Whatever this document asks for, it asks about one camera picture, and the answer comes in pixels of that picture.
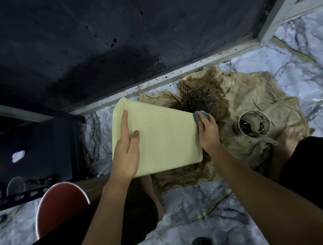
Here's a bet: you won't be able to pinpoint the person's right hand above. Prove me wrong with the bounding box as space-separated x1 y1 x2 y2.
197 112 222 152

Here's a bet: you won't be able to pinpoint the person's left hand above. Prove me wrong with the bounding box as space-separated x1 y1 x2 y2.
107 110 141 186

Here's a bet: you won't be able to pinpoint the grey sponge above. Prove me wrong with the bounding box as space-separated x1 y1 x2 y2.
193 110 210 126

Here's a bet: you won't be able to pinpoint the pale yellow plastic bin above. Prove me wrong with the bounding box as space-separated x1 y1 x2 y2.
112 97 203 178

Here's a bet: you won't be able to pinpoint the person's left forearm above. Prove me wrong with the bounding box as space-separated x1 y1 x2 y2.
81 180 132 245

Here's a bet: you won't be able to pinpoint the person's right forearm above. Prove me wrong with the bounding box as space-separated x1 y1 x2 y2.
205 146 323 245

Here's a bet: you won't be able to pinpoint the dirty white cup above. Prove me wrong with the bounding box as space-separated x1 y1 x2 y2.
232 110 272 139

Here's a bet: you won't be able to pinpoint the person's left leg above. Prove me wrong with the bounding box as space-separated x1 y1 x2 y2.
139 174 165 220

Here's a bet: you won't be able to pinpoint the stained beige cloth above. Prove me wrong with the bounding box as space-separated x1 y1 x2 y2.
139 66 315 193

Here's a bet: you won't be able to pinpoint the clear plastic spoon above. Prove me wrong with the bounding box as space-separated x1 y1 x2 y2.
252 130 279 146

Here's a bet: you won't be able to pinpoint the black metal rack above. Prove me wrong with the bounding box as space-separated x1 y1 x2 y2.
0 111 87 211

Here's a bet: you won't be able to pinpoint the person's right foot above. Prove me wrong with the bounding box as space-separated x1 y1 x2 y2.
268 126 304 183

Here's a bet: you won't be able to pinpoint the red stool with white rim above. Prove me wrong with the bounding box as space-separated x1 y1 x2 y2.
35 182 91 241

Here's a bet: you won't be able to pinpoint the black shorts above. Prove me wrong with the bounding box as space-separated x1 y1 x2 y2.
33 136 323 245

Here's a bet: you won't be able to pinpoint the small white object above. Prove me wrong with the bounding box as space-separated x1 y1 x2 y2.
11 150 26 163

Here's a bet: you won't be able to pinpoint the clear round glass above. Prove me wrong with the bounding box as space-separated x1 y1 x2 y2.
6 176 26 198

